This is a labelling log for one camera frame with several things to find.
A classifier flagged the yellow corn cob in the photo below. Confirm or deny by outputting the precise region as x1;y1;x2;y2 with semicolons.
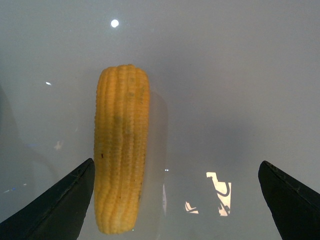
93;64;150;235

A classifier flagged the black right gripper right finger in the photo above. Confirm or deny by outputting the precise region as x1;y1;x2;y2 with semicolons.
258;161;320;240

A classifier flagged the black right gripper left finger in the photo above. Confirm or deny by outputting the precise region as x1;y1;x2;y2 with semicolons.
0;158;95;240

